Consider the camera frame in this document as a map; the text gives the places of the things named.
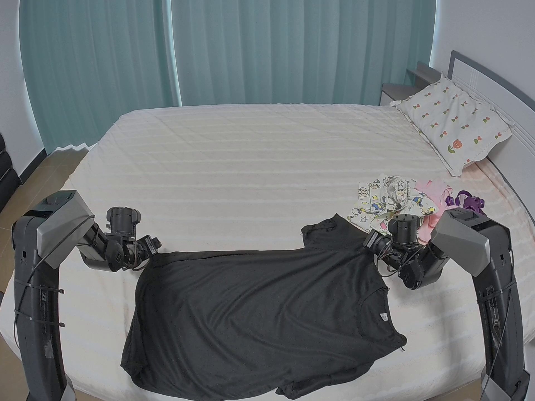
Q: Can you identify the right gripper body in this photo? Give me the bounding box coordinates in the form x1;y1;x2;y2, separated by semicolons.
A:
363;230;391;260

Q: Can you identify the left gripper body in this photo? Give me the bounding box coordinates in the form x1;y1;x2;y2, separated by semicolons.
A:
135;236;164;263

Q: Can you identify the black T-shirt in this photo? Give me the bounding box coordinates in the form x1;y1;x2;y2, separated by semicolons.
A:
120;213;408;399

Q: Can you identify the bed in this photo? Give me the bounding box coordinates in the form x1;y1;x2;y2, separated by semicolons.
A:
0;50;535;401

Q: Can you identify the white printed garment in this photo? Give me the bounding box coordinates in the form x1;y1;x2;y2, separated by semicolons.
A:
346;173;439;235

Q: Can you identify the pink garment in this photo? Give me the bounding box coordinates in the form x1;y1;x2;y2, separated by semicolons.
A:
414;178;454;243

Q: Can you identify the purple garment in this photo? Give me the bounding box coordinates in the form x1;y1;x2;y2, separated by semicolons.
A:
445;190;485;214

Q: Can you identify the white printed pillow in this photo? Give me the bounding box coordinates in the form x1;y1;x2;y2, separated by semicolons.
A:
391;73;514;177

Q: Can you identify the grey bedside table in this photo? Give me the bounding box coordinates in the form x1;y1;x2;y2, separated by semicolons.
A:
381;61;443;107

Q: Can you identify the black chest of drawers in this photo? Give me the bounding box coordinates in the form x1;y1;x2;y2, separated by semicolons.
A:
0;132;21;212

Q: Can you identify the blue-green curtain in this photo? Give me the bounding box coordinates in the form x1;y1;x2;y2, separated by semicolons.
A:
169;0;437;107
19;0;182;153

